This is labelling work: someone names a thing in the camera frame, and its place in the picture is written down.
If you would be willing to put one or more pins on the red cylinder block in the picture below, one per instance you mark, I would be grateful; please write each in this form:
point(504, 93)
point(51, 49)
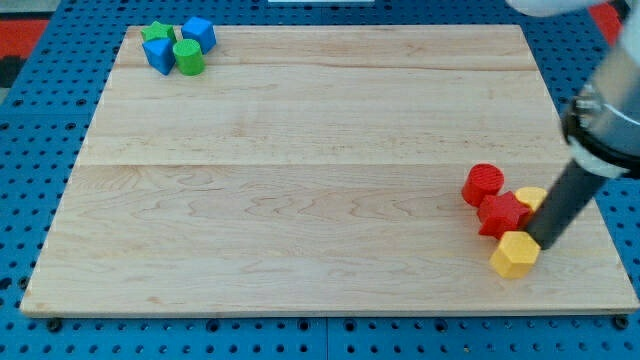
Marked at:
point(482, 180)

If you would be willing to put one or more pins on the red star block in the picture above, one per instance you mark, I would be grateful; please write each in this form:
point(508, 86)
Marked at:
point(501, 213)

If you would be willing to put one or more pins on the yellow hexagon block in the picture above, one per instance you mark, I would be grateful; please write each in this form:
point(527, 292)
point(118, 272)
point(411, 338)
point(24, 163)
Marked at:
point(516, 254)

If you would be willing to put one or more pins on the green cylinder block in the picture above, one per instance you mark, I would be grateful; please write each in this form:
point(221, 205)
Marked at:
point(189, 57)

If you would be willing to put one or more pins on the blue cube block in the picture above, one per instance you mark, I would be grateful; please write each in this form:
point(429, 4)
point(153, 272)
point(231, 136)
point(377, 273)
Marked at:
point(201, 30)

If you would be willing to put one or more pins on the green star block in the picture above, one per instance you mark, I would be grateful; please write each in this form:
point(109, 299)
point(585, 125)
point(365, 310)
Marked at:
point(158, 31)

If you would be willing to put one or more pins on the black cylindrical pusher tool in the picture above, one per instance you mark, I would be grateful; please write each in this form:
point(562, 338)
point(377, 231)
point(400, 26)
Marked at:
point(567, 197)

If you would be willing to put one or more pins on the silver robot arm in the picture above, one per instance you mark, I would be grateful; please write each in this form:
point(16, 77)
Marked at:
point(601, 124)

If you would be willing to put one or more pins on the wooden board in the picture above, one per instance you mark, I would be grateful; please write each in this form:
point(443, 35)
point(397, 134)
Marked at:
point(316, 171)

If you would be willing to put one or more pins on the blue triangle block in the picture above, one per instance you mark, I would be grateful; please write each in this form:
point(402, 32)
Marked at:
point(159, 54)

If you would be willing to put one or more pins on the yellow heart block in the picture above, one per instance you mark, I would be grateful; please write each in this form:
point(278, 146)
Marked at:
point(532, 197)

